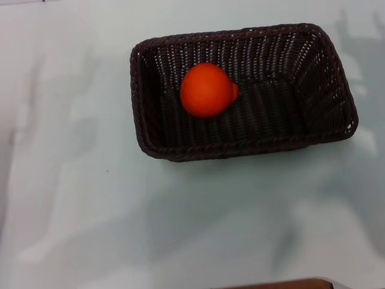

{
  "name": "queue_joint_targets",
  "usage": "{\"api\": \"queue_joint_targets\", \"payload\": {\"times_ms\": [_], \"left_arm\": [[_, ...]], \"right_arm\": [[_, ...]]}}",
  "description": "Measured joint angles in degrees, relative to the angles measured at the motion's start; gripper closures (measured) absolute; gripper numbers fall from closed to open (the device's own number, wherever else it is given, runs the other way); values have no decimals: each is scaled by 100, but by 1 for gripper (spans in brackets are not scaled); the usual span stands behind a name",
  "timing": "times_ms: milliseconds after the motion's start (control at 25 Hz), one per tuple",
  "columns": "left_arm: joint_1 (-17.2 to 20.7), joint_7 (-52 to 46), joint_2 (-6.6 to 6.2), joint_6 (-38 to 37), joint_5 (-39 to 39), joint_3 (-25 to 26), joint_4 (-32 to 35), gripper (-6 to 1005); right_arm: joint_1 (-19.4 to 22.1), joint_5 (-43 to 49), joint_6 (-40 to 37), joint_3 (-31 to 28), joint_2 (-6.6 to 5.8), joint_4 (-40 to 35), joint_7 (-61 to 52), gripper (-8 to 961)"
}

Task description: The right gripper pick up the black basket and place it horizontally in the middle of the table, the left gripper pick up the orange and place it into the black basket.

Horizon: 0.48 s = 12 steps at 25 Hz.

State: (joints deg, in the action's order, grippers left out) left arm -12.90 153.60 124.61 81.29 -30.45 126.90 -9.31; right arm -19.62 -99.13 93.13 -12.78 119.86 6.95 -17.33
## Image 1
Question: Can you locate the white tablecloth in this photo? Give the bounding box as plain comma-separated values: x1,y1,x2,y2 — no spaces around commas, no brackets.
0,0,385,289

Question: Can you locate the orange toy pear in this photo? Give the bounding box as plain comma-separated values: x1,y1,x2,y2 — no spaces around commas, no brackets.
179,62,241,117

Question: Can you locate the brown wooden edge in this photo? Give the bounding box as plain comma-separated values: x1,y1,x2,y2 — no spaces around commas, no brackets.
222,276,334,289

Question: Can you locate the black woven rectangular basket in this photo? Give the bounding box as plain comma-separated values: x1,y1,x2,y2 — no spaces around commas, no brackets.
129,22,359,163

